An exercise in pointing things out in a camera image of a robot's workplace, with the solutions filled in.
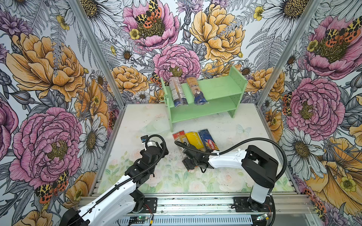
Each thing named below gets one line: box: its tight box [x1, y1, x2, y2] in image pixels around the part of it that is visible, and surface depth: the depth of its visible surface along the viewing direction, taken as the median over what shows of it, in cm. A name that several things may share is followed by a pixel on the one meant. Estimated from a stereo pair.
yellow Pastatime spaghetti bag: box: [185, 131, 206, 152], surface depth 99 cm
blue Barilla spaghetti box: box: [197, 129, 220, 153], surface depth 98 cm
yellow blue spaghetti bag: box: [185, 74, 209, 106], surface depth 87 cm
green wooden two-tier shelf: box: [160, 65, 248, 132], surface depth 96 cm
